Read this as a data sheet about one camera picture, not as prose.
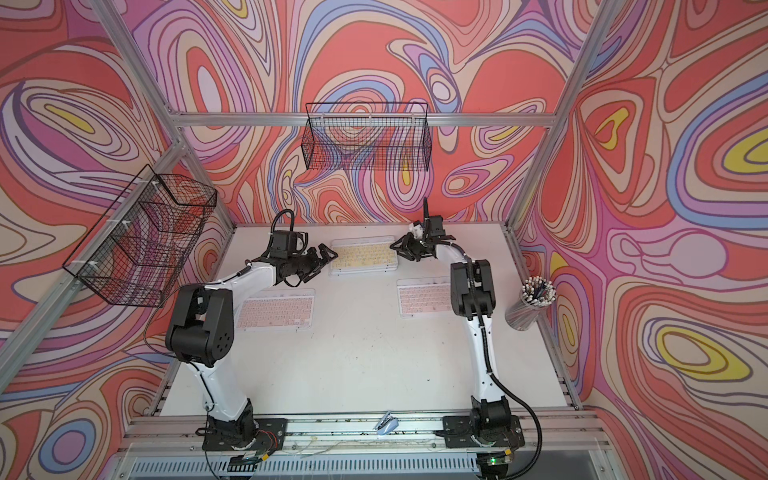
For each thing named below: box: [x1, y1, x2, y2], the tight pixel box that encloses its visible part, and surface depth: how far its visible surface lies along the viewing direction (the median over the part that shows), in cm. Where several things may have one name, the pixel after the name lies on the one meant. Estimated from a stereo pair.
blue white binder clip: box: [374, 411, 399, 435], surface depth 75 cm
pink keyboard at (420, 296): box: [396, 276, 452, 319], surface depth 100 cm
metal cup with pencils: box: [505, 276, 557, 332], surface depth 84 cm
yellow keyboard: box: [328, 236, 398, 276], surface depth 109 cm
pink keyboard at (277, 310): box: [237, 288, 316, 331], surface depth 98 cm
